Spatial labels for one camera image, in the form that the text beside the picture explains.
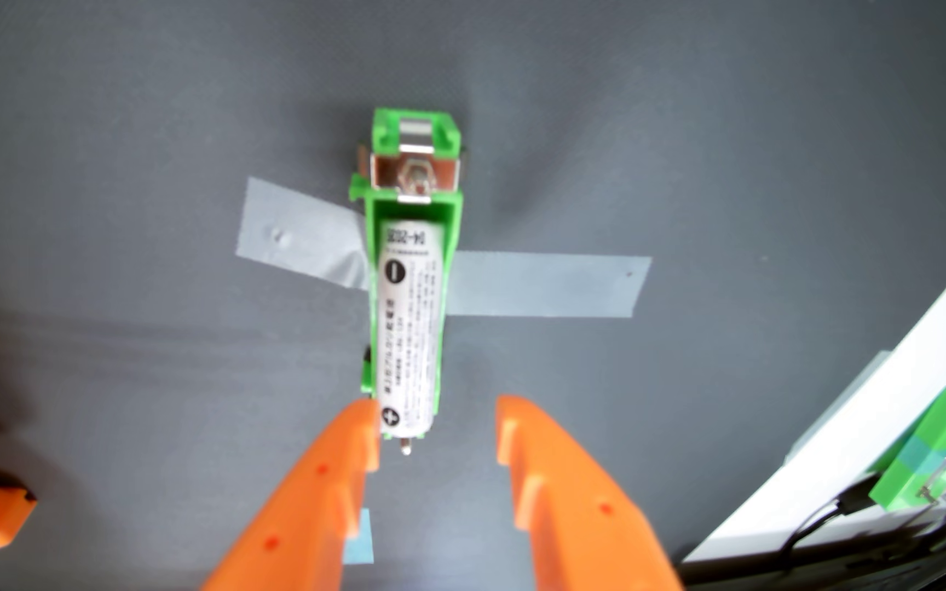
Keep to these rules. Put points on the green battery holder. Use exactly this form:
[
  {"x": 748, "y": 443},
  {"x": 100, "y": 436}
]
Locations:
[{"x": 370, "y": 205}]

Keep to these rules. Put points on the light blue tape piece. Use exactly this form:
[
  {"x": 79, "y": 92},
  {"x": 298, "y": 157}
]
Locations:
[{"x": 360, "y": 542}]

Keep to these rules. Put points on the green plastic box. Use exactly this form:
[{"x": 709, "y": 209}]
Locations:
[{"x": 925, "y": 460}]

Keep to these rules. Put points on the black Dell laptop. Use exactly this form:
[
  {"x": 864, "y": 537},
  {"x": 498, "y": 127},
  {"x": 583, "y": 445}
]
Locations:
[{"x": 851, "y": 566}]

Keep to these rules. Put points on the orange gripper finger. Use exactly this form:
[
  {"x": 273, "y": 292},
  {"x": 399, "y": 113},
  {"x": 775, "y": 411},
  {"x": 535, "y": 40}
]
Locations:
[
  {"x": 300, "y": 525},
  {"x": 588, "y": 525}
]

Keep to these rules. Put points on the long grey tape strip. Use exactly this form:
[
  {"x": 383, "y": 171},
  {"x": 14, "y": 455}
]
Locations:
[{"x": 547, "y": 283}]

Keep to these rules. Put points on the short grey tape strip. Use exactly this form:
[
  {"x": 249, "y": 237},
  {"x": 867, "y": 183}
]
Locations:
[{"x": 300, "y": 238}]

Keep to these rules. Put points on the dark grey mat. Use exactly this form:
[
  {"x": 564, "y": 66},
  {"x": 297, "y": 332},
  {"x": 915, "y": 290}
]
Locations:
[{"x": 727, "y": 164}]

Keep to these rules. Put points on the white AA battery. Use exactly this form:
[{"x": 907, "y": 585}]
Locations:
[{"x": 411, "y": 328}]

